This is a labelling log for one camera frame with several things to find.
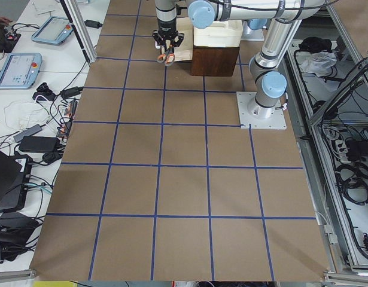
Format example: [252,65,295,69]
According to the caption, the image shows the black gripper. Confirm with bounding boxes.
[152,30,184,53]

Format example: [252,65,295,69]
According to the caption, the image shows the grey orange scissors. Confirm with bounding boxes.
[156,45,175,66]

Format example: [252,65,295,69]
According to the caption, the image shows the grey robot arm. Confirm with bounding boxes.
[152,1,328,71]

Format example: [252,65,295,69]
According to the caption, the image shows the dark brown wooden cabinet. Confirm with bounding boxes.
[190,46,240,77]

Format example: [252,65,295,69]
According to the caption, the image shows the cream plastic tray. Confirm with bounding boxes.
[193,20,243,48]

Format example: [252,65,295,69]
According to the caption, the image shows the black power adapter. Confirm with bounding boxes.
[84,20,103,29]

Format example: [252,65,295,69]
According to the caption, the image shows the far teach pendant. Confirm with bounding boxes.
[31,16,72,45]

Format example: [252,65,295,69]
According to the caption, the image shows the teach pendant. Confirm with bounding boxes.
[0,53,42,90]
[31,16,72,45]

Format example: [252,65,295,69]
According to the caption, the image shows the near teach pendant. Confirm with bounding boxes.
[0,53,42,90]

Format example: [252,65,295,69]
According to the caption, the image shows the brown gridded table mat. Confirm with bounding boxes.
[31,1,330,282]

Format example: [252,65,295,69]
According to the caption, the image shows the white crumpled cloth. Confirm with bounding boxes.
[300,51,337,77]

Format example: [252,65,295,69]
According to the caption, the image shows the large black power brick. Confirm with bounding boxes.
[19,136,60,153]

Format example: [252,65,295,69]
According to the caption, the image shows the black laptop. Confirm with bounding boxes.
[0,151,33,213]

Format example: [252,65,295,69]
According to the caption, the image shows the aluminium frame post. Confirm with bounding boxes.
[60,0,97,63]

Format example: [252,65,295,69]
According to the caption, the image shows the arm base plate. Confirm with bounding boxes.
[241,19,267,41]
[236,91,287,130]

